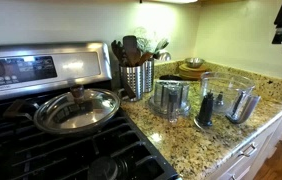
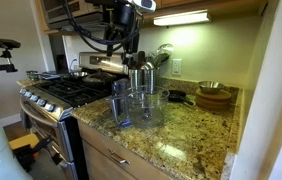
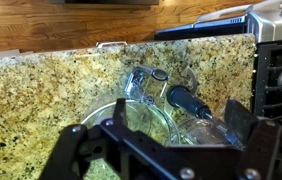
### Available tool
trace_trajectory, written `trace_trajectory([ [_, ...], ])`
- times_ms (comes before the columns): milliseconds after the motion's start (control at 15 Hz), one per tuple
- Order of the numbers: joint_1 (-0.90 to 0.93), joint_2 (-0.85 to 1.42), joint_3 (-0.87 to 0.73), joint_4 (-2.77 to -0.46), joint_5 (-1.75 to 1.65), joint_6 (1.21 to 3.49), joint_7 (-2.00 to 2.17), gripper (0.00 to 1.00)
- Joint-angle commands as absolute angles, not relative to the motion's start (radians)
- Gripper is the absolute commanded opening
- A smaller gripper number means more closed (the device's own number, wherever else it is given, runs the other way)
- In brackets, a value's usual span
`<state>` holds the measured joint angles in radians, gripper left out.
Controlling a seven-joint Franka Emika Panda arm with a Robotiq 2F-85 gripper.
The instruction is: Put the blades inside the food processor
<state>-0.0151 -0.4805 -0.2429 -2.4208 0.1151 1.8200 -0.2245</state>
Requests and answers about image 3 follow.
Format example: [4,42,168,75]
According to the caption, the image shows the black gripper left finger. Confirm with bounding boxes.
[113,98,127,125]

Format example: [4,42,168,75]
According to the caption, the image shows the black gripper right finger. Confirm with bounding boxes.
[224,99,258,145]

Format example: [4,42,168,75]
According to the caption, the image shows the stainless steel gas stove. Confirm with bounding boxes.
[154,0,282,125]

